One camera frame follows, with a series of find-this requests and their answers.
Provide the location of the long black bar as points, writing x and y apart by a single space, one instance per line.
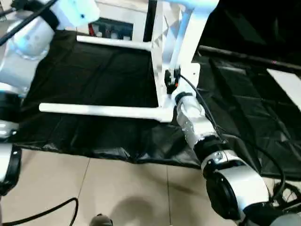
247 57

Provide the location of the black glossy mat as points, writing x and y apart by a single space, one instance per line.
94 77

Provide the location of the white cabinet with glass doors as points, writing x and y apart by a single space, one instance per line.
122 14

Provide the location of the white flat board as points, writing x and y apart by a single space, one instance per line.
287 84

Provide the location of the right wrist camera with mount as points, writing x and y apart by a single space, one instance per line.
191 73

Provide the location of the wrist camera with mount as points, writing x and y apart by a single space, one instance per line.
191 73
75 11

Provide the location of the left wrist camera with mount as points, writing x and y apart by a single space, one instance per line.
75 11

